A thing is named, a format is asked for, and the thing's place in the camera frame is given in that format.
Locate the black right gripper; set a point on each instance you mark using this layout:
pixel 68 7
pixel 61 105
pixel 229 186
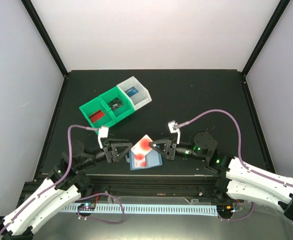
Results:
pixel 170 155

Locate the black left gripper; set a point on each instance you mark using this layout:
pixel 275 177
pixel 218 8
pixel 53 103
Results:
pixel 113 155

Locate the blue card holder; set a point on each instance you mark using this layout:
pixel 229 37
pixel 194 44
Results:
pixel 152 159

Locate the white red-dot card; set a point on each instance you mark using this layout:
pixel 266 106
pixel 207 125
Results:
pixel 139 160
pixel 142 146

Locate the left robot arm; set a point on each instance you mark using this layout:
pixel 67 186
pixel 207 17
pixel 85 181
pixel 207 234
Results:
pixel 66 183

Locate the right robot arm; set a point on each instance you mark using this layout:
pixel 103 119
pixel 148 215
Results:
pixel 236 179

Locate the red card in bin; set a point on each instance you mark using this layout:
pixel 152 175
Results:
pixel 96 116

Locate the blue card in bin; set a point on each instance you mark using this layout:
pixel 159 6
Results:
pixel 131 91

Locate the green end plastic bin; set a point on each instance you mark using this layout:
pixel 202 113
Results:
pixel 92 106

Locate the green middle plastic bin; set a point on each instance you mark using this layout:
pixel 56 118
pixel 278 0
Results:
pixel 120 113

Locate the white plastic bin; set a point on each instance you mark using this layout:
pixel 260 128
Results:
pixel 138 100

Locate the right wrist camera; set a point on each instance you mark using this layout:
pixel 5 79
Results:
pixel 175 129

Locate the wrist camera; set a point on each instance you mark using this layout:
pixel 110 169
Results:
pixel 175 129
pixel 103 132

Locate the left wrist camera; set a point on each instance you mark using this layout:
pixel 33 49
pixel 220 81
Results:
pixel 103 132

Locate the white slotted cable duct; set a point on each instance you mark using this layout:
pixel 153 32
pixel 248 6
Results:
pixel 141 209

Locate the black frame post left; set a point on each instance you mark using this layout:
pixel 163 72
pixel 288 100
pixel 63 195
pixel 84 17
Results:
pixel 34 16

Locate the black frame post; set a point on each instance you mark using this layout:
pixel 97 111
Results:
pixel 272 23
pixel 34 16

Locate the black frame post right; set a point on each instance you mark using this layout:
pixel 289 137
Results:
pixel 272 23

